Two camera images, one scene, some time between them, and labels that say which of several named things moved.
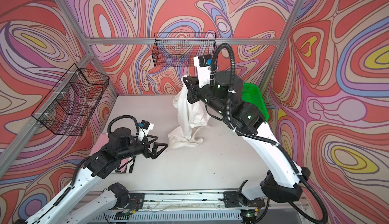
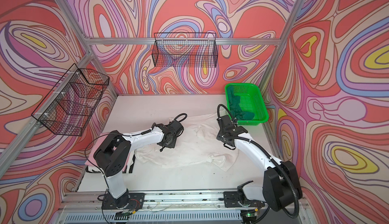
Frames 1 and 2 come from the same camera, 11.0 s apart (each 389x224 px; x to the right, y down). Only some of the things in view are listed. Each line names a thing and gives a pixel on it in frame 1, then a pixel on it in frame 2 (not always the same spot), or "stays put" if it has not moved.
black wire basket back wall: x=178 y=49 stays put
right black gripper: x=192 y=81 -> x=220 y=137
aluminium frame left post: x=90 y=51 stays put
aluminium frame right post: x=285 y=33 stays put
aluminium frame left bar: x=71 y=78 stays put
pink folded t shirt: x=102 y=141 stays put
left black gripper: x=153 y=154 -> x=173 y=146
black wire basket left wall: x=69 y=108 stays put
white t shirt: x=191 y=116 -> x=199 y=145
